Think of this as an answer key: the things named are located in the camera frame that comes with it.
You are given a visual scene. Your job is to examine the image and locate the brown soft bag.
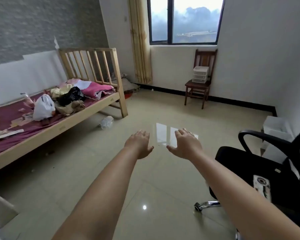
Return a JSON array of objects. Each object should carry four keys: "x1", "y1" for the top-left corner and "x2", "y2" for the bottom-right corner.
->
[{"x1": 54, "y1": 100, "x2": 86, "y2": 116}]

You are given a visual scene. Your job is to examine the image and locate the yellow curtain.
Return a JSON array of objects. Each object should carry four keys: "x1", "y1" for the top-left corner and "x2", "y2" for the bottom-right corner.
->
[{"x1": 128, "y1": 0, "x2": 153, "y2": 85}]

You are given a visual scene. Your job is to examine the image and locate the white plastic drawer organizer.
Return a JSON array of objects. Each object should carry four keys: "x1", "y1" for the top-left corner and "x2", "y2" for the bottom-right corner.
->
[{"x1": 192, "y1": 66, "x2": 209, "y2": 84}]

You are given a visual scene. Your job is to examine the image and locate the wooden bed frame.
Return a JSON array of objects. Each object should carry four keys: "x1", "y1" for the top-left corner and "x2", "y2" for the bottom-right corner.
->
[{"x1": 0, "y1": 47, "x2": 129, "y2": 176}]

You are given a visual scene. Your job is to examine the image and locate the clear plastic bottle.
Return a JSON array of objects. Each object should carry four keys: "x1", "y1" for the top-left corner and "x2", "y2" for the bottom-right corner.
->
[{"x1": 20, "y1": 92, "x2": 36, "y2": 109}]

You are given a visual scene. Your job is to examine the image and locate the paper scraps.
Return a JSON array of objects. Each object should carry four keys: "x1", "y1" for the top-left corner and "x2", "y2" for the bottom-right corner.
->
[{"x1": 9, "y1": 112, "x2": 34, "y2": 128}]

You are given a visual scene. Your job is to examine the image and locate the person's right hand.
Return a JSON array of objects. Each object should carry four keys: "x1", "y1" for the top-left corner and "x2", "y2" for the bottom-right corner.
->
[{"x1": 166, "y1": 128, "x2": 204, "y2": 161}]

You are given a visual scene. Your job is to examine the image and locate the maroon bed sheet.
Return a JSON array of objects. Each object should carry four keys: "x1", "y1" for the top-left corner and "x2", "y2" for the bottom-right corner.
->
[{"x1": 0, "y1": 91, "x2": 115, "y2": 159}]

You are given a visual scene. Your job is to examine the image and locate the white chair label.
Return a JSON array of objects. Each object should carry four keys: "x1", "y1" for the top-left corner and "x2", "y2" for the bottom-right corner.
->
[{"x1": 253, "y1": 174, "x2": 271, "y2": 201}]

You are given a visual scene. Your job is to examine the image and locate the grey cushion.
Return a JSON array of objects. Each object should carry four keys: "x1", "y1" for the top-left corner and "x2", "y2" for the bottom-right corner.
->
[{"x1": 107, "y1": 73, "x2": 141, "y2": 93}]

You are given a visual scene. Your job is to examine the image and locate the person's left hand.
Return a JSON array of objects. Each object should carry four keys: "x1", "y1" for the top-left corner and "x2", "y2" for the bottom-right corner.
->
[{"x1": 124, "y1": 130, "x2": 154, "y2": 160}]

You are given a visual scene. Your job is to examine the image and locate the pink blanket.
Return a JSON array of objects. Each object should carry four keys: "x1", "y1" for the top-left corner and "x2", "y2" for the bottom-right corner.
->
[{"x1": 60, "y1": 78, "x2": 116, "y2": 100}]

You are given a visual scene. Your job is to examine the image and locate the white furniture corner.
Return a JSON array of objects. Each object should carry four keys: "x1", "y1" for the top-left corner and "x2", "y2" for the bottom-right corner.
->
[{"x1": 0, "y1": 189, "x2": 19, "y2": 240}]

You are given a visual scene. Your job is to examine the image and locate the person's right forearm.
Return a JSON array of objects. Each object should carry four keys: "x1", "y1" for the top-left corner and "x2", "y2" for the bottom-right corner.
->
[{"x1": 190, "y1": 153, "x2": 300, "y2": 240}]

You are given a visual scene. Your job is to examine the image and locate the crumpled clear plastic bag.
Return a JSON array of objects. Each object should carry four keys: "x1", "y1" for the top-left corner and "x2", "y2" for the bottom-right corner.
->
[{"x1": 99, "y1": 115, "x2": 114, "y2": 130}]

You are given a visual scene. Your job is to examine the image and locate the brown wooden chair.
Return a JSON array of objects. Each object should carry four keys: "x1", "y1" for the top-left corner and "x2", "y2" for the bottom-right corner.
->
[{"x1": 184, "y1": 49, "x2": 218, "y2": 110}]

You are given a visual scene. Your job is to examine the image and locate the white plastic bag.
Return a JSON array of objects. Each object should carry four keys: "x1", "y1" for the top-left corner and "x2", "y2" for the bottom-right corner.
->
[{"x1": 32, "y1": 94, "x2": 56, "y2": 122}]

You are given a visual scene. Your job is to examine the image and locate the black office chair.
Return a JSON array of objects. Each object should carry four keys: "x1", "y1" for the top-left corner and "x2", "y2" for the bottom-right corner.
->
[{"x1": 193, "y1": 126, "x2": 300, "y2": 240}]

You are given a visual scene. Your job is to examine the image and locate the black plastic bag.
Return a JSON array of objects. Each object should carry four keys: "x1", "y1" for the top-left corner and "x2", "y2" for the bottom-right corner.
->
[{"x1": 57, "y1": 86, "x2": 86, "y2": 107}]

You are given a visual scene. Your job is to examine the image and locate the dark framed window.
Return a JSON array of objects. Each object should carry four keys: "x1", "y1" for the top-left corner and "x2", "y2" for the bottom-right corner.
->
[{"x1": 147, "y1": 0, "x2": 226, "y2": 45}]

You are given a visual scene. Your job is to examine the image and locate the white plastic bin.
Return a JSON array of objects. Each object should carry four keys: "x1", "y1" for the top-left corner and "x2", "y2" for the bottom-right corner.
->
[{"x1": 261, "y1": 115, "x2": 295, "y2": 163}]

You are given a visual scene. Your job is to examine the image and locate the long white strip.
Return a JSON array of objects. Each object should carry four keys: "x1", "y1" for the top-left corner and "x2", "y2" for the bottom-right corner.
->
[{"x1": 0, "y1": 129, "x2": 25, "y2": 142}]

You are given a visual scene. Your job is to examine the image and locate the pale yellow cloth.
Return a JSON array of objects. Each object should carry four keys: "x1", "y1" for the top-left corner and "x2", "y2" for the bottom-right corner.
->
[{"x1": 50, "y1": 83, "x2": 74, "y2": 98}]

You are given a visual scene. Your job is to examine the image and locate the person's left forearm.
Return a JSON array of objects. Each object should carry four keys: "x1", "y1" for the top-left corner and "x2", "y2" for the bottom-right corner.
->
[{"x1": 51, "y1": 146, "x2": 140, "y2": 240}]

